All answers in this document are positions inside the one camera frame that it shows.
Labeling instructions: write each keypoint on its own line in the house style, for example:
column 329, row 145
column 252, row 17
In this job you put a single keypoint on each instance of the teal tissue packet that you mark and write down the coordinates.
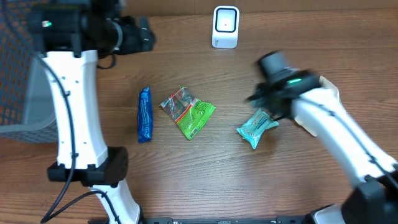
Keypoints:
column 253, row 129

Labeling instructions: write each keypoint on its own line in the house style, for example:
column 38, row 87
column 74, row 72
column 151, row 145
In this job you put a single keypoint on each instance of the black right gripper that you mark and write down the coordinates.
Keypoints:
column 255, row 99

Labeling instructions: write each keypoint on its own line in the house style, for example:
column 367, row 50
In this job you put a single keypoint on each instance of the white barcode scanner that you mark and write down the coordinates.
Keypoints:
column 225, row 29

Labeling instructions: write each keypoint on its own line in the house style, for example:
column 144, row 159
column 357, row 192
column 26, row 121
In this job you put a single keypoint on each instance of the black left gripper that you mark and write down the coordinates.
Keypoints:
column 138, row 38

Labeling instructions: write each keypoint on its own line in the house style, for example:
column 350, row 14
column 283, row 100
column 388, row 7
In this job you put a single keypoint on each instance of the green snack packet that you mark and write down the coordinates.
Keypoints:
column 188, row 112

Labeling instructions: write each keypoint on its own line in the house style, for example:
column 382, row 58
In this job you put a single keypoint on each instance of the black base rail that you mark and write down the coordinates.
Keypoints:
column 248, row 220

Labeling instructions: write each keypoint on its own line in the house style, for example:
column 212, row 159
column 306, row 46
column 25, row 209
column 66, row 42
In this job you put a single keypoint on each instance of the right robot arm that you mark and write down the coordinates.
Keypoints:
column 314, row 103

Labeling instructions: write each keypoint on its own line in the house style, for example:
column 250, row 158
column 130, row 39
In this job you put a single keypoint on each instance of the blue snack bar wrapper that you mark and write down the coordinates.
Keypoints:
column 145, row 116

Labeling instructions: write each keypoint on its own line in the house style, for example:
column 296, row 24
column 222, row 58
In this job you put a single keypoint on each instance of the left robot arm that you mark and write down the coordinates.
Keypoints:
column 69, row 39

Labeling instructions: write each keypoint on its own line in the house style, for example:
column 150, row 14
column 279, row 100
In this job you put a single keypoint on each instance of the dark grey plastic basket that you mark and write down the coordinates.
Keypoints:
column 27, row 112

